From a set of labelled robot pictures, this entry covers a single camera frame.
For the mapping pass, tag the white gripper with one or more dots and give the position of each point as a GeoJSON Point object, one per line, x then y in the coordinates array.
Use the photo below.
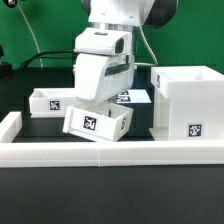
{"type": "Point", "coordinates": [104, 65]}

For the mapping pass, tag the white front drawer tray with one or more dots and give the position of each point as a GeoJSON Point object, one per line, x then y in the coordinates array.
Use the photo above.
{"type": "Point", "coordinates": [108, 122]}

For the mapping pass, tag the white drawer tray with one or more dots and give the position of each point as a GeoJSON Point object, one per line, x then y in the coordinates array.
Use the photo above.
{"type": "Point", "coordinates": [108, 122]}
{"type": "Point", "coordinates": [51, 102]}

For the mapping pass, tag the white drawer cabinet box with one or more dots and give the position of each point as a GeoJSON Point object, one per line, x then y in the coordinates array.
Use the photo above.
{"type": "Point", "coordinates": [188, 103]}

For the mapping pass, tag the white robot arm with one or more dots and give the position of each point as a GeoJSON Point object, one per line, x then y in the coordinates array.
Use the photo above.
{"type": "Point", "coordinates": [126, 15]}

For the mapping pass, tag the white rear drawer tray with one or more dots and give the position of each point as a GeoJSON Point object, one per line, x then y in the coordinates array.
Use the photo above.
{"type": "Point", "coordinates": [51, 102]}

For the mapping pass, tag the fiducial marker sheet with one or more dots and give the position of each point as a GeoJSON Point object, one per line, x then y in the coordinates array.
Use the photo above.
{"type": "Point", "coordinates": [133, 96]}

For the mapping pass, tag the black device at left edge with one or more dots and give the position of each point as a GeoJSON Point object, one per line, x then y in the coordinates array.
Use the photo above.
{"type": "Point", "coordinates": [5, 67]}

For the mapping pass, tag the white U-shaped border fence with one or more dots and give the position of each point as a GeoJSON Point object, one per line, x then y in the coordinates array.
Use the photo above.
{"type": "Point", "coordinates": [93, 154]}

